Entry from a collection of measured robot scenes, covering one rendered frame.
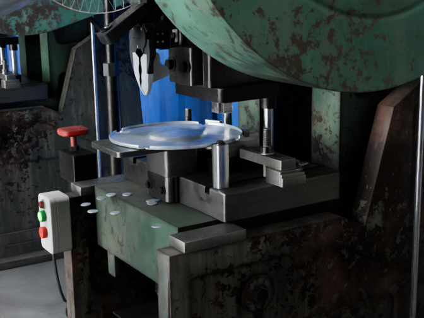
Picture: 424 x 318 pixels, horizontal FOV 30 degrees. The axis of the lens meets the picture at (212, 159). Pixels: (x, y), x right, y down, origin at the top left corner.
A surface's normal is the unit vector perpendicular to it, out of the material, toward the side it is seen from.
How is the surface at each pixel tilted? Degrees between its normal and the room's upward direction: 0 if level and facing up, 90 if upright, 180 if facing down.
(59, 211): 90
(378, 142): 74
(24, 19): 90
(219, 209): 90
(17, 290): 0
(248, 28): 90
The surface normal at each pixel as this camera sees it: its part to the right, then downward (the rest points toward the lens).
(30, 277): -0.02, -0.97
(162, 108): -0.07, 0.23
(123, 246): -0.84, 0.14
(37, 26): 0.51, 0.18
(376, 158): -0.81, -0.15
